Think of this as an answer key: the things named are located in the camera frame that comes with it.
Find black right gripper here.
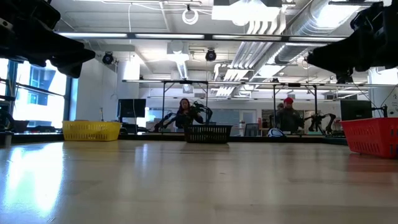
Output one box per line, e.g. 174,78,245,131
306,2,379,84

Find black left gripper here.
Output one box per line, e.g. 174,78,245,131
21,0,96,78

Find black computer monitor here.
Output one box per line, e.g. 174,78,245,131
340,100,373,121
117,98,147,119

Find yellow plastic basket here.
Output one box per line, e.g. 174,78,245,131
62,120,123,142

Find red plastic basket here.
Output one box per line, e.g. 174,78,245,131
340,117,398,160

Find white and blue ball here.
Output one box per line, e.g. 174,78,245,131
267,128,285,138

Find grey office chair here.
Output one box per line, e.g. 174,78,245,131
244,123,261,137

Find black overhead beam with lights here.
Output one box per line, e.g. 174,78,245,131
54,30,346,43

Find black plastic basket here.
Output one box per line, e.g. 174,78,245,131
183,124,233,144

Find black background rig frame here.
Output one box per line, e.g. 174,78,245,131
161,80,209,131
272,82,318,131

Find silver ventilation duct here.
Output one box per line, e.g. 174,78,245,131
273,0,352,65

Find black table frame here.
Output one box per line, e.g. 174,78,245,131
0,132,348,145

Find white cable coil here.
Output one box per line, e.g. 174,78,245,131
182,8,200,26

